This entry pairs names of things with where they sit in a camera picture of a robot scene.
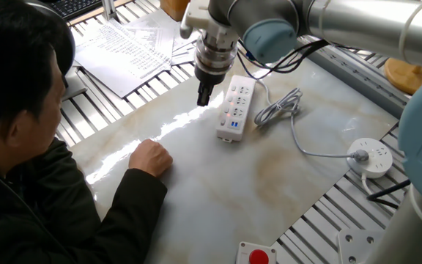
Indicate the white paper sheet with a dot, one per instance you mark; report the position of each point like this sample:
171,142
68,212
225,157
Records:
152,25
185,51

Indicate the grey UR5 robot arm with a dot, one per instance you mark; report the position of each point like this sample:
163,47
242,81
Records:
361,22

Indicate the red button control box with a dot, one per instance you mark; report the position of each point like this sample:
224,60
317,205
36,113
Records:
255,254

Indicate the person's right hand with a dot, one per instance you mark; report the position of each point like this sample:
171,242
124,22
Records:
150,157

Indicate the round white socket hub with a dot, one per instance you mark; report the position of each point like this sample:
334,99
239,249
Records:
376,161

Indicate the wooden block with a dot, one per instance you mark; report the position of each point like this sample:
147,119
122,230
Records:
174,9

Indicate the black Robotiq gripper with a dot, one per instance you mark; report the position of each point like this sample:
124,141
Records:
207,77

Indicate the round wooden disc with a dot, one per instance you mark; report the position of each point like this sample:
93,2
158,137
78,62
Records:
405,75

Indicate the printed text paper sheet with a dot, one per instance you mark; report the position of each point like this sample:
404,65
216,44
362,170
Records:
123,55

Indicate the white wrist mounting bracket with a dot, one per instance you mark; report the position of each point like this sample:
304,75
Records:
196,16

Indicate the black jacket torso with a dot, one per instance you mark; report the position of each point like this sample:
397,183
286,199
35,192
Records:
31,212

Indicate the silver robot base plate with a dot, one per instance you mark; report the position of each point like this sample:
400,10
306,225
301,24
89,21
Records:
357,249

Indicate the black computer keyboard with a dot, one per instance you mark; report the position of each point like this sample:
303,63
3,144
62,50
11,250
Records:
75,5

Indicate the white four-button power strip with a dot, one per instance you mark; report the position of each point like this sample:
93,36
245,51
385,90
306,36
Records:
233,128

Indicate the black-haired person's head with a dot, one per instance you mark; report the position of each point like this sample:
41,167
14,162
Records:
9,66

